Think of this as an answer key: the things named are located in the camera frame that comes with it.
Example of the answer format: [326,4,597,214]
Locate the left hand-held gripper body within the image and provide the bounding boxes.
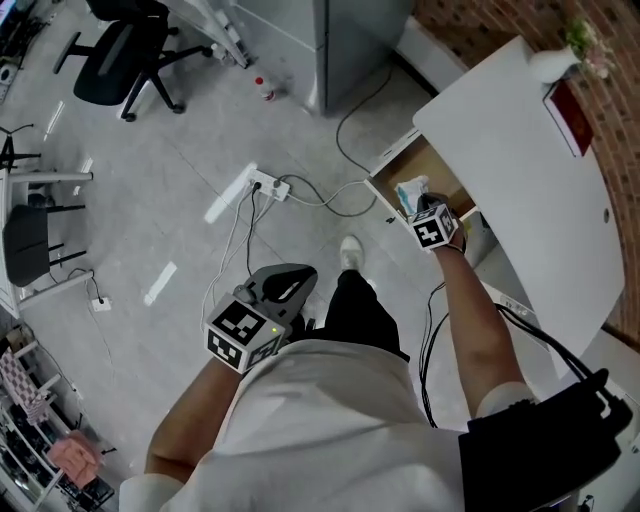
[203,263,319,375]

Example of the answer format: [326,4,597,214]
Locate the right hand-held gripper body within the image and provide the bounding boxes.
[407,192,462,252]

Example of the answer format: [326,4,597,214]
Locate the white cloth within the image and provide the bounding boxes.
[394,174,431,215]

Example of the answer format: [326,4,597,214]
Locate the wooden drawer with white front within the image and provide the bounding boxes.
[364,127,479,227]

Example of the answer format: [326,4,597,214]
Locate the person's left forearm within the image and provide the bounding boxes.
[144,357,251,484]

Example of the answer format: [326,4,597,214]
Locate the person's right forearm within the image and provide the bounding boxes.
[432,243,526,419]

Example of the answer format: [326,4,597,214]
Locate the person's white shoe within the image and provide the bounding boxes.
[339,235,365,272]

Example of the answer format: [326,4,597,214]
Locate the white curved desk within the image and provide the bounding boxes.
[412,34,626,366]

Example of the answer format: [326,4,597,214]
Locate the person's black trousers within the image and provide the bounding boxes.
[287,269,411,364]

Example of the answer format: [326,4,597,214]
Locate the person's white shirt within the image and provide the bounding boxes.
[118,339,539,512]

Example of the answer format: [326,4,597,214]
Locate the white power strip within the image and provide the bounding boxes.
[247,168,292,203]

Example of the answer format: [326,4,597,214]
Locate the red book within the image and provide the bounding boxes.
[543,79,595,159]

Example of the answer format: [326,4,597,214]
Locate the grey metal cabinet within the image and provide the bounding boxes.
[234,0,416,117]

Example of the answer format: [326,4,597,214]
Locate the white vase with flowers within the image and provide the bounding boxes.
[528,18,609,84]

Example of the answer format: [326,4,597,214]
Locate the pink cloth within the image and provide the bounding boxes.
[47,431,102,487]

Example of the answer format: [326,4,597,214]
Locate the checkered cloth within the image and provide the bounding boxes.
[0,349,47,426]

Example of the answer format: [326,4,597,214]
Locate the black stool chair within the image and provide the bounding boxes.
[2,204,91,288]

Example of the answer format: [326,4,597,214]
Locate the white side table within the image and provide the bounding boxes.
[0,167,96,319]

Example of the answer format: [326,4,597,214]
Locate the cluttered low shelf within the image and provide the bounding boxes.
[0,324,116,512]

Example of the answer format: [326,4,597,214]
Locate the black bag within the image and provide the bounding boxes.
[457,368,636,512]

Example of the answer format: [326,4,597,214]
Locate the black tripod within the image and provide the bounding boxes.
[0,124,42,172]

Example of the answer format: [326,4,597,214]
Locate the black office chair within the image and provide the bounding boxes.
[53,0,214,123]

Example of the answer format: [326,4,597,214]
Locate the thin white cable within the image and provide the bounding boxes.
[201,193,262,327]

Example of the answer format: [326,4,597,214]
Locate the grey cable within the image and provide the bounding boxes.
[335,64,394,175]

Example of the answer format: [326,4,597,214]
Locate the black cable bundle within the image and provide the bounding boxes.
[418,281,449,430]

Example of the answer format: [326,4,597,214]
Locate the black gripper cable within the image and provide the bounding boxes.
[493,302,609,391]

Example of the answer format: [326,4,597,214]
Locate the white frame table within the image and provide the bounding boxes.
[164,0,251,70]

